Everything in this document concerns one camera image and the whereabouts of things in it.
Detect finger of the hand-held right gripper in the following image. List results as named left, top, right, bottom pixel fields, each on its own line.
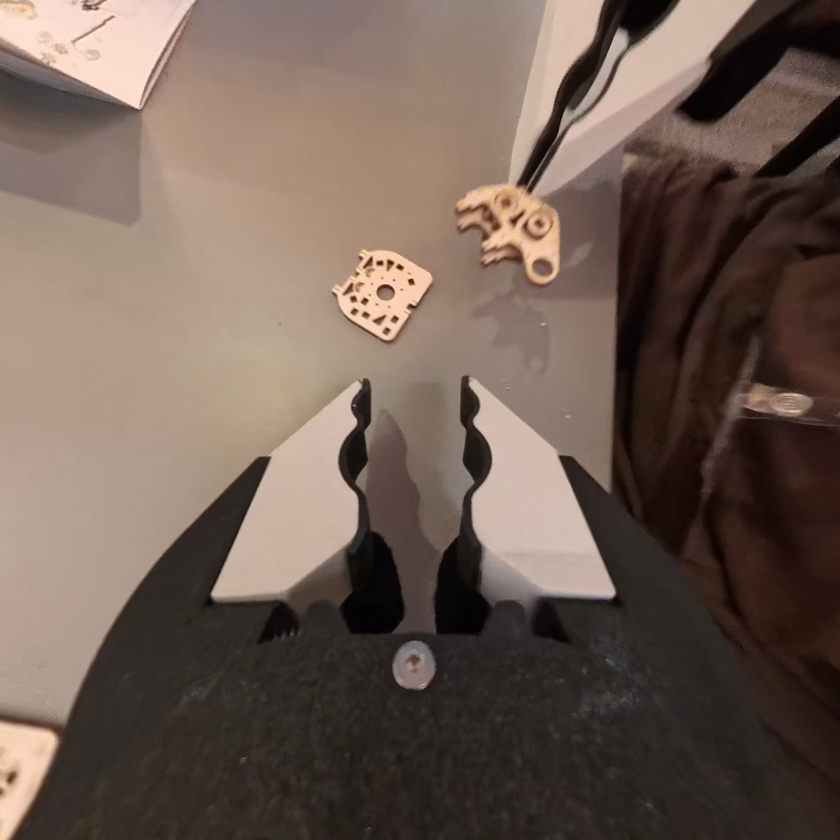
left=528, top=0, right=756, bottom=196
left=508, top=0, right=610, bottom=188

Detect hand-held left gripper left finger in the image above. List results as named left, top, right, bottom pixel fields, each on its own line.
left=210, top=377, right=375, bottom=605

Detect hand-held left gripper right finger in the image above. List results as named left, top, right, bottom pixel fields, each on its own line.
left=459, top=374, right=618, bottom=602

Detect assembled wooden model piece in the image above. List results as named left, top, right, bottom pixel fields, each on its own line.
left=455, top=184, right=563, bottom=287

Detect perforated wooden plate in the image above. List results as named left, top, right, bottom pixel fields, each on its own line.
left=331, top=247, right=435, bottom=347

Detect brown clothing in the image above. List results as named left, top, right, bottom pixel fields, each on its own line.
left=612, top=147, right=840, bottom=795

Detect pale cutout sheet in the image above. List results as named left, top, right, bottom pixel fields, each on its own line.
left=0, top=718, right=63, bottom=840

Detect open instruction booklet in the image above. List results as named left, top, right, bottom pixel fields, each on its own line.
left=0, top=0, right=198, bottom=111

